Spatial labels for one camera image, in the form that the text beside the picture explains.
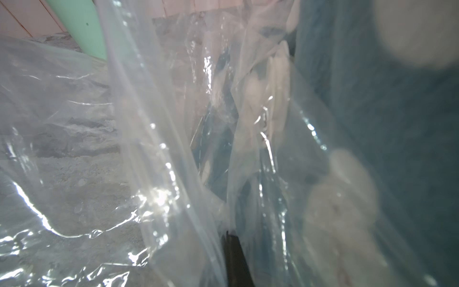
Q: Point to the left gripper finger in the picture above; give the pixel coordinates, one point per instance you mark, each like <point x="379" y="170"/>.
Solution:
<point x="238" y="274"/>

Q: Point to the clear plastic vacuum bag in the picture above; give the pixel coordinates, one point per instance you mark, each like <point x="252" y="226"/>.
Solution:
<point x="127" y="173"/>

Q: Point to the white vacuum bag valve cap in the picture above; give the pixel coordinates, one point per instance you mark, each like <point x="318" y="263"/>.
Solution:
<point x="268" y="96"/>

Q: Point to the teal blanket with white clouds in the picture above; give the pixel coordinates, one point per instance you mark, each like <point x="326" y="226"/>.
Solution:
<point x="389" y="73"/>

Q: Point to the mint green pencil cup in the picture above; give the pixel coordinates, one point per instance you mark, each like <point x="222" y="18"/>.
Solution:
<point x="80" y="18"/>

